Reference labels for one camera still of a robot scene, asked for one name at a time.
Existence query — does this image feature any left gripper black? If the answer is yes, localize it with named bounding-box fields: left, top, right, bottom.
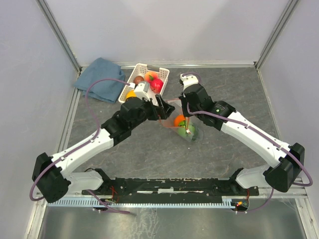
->
left=130, top=94, right=174, bottom=129

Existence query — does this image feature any orange fruit toy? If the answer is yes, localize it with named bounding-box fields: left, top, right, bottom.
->
left=173, top=115, right=186, bottom=127

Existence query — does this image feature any green watermelon toy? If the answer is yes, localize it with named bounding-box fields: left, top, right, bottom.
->
left=177, top=125, right=196, bottom=139

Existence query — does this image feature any red pomegranate toy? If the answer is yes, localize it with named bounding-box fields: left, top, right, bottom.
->
left=150, top=79, right=163, bottom=94

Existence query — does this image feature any clear zip top bag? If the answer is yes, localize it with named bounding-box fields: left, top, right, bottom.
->
left=159, top=99, right=204, bottom=142

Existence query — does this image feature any yellow lemon toy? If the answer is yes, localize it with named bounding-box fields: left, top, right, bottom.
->
left=126, top=91, right=136, bottom=99

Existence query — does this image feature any white plastic basket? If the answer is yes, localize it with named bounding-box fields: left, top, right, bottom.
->
left=127, top=63, right=169, bottom=96

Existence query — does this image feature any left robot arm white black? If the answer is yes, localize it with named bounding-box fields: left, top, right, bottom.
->
left=32, top=95, right=175, bottom=203

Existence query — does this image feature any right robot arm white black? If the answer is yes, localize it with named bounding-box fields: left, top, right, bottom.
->
left=179, top=83, right=305, bottom=195

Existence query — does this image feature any peach fruit toy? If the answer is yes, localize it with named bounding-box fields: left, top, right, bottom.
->
left=144, top=71, right=158, bottom=83

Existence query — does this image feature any brown kiwi toy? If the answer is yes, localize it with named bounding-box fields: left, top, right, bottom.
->
left=133, top=76, right=144, bottom=85

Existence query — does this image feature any blue folded cloth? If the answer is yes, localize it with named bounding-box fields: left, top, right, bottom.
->
left=74, top=58, right=126, bottom=103

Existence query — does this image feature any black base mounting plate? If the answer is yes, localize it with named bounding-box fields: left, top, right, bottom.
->
left=93, top=178, right=259, bottom=204

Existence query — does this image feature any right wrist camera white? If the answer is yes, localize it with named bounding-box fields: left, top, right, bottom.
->
left=179, top=74, right=201, bottom=88

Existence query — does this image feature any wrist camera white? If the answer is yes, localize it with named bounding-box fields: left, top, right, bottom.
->
left=179, top=74, right=201, bottom=88
left=129, top=81, right=151, bottom=101

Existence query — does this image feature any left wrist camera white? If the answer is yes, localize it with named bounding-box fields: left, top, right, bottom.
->
left=129, top=81, right=151, bottom=101

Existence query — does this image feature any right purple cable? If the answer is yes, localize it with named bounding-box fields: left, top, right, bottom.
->
left=180, top=72, right=314, bottom=214

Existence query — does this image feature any purple cable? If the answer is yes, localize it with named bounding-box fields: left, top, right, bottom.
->
left=180, top=72, right=314, bottom=214
left=29, top=78, right=137, bottom=215

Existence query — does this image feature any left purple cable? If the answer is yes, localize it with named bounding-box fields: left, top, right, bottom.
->
left=29, top=78, right=137, bottom=215

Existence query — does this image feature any light blue cable duct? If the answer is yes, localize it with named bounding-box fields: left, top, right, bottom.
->
left=48, top=197, right=235, bottom=209

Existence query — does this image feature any aluminium frame rail front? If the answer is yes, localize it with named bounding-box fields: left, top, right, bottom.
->
left=37, top=177, right=308, bottom=200

